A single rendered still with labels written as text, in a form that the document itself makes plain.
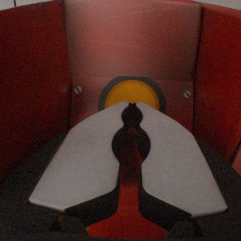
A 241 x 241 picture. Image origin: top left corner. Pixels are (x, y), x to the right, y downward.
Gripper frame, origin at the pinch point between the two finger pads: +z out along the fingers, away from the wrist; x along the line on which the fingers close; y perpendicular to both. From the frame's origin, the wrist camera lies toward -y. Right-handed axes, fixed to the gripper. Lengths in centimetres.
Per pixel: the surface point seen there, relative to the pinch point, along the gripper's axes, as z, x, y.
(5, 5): 72, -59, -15
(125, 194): 7.4, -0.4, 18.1
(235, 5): 72, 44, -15
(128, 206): 5.4, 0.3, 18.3
